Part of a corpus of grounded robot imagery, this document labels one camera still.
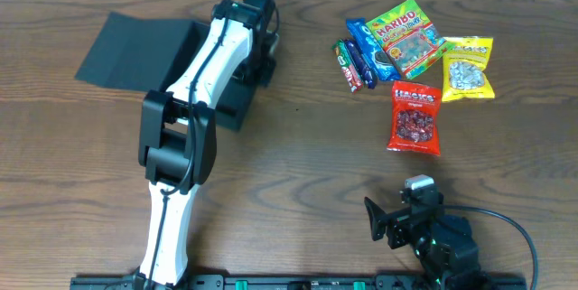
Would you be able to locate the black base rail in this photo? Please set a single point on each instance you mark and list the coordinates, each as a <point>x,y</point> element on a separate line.
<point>219,282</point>

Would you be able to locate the dark blue candy bar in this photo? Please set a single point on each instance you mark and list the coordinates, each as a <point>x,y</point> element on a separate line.
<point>366,73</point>

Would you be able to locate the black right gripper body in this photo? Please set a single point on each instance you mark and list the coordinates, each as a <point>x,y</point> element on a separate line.
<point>399,220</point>

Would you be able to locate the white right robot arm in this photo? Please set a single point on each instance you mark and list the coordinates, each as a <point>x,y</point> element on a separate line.
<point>442,243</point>

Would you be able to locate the yellow Hacks candy bag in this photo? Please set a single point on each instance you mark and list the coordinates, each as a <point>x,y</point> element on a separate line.
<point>463,68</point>

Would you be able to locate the blue Oreo pack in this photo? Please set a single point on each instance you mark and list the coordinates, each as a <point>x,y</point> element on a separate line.
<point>371,51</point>

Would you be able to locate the black box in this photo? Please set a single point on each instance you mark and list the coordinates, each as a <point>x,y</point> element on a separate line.
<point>135,55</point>

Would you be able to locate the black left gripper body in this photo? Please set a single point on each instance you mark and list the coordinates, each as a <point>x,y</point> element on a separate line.
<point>260,70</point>

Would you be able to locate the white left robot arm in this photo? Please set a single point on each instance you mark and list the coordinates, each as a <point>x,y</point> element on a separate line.
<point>178,142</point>

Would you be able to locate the red Hacks candy bag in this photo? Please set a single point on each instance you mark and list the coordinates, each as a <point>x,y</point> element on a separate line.
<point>414,111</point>

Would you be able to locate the green red KitKat bar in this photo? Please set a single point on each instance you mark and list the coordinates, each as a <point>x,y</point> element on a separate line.
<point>347,66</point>

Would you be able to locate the Haribo gummy bag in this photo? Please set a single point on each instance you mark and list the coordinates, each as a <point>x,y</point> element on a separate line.
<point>409,39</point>

